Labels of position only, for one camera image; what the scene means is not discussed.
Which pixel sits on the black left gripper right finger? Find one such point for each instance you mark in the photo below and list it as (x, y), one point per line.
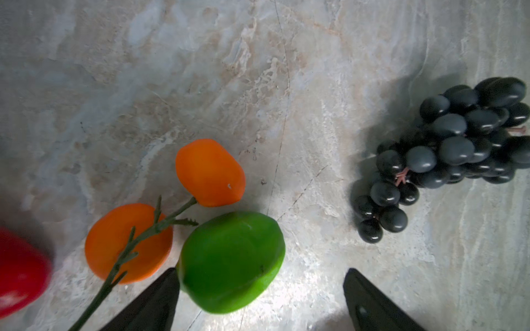
(371, 309)

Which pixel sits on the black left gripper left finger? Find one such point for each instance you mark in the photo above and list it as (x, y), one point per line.
(153, 309)

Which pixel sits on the green fake pepper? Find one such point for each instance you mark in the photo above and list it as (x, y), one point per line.
(229, 261)

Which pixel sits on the red fake strawberry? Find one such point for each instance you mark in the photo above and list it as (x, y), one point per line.
(26, 273)

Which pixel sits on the black fake grape bunch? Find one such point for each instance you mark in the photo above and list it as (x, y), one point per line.
(463, 133)

